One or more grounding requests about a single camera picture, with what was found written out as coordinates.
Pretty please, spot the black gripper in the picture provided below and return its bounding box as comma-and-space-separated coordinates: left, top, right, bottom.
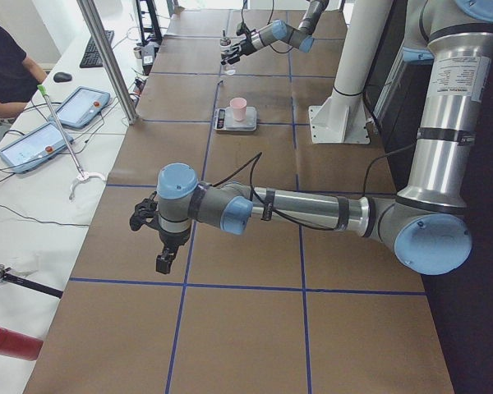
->
129, 192, 190, 273
221, 22, 256, 66

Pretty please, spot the glass bottle with metal cap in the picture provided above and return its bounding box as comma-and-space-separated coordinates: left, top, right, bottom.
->
219, 30, 236, 76

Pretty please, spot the pink cup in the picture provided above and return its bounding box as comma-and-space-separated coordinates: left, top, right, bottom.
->
229, 97, 247, 121

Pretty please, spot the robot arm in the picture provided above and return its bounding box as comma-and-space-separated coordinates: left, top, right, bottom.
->
130, 1, 493, 275
220, 1, 329, 66

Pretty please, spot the digital kitchen scale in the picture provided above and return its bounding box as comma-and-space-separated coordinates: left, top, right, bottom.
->
213, 106, 257, 132

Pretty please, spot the metal reacher grabber stick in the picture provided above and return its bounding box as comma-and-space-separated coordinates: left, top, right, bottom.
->
37, 85, 107, 200

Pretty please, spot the black keyboard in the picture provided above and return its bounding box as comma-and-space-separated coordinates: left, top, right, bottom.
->
79, 37, 104, 69

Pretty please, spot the far teach pendant tablet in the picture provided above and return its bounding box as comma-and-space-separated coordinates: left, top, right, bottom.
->
55, 86, 111, 130

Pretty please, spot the teach pendant tablet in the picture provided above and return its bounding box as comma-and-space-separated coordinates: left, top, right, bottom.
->
0, 122, 67, 174
55, 86, 111, 130

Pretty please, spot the near teach pendant tablet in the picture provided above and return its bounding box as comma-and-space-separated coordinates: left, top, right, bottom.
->
0, 122, 67, 174

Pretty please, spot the black computer mouse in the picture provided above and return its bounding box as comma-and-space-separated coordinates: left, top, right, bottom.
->
53, 71, 72, 83

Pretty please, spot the black tripod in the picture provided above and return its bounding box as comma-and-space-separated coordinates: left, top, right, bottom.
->
0, 264, 63, 299

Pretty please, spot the red cylinder bottle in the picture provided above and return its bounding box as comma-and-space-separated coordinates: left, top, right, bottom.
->
0, 327, 44, 361

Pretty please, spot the person in black shirt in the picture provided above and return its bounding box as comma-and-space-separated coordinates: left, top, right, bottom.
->
0, 26, 47, 119

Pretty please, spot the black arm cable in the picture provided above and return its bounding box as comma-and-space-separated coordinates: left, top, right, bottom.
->
211, 141, 420, 231

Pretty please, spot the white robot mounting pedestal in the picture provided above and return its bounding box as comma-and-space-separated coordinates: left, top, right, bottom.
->
309, 0, 393, 144

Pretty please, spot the aluminium frame post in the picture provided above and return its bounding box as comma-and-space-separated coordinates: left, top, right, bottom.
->
77, 0, 138, 125

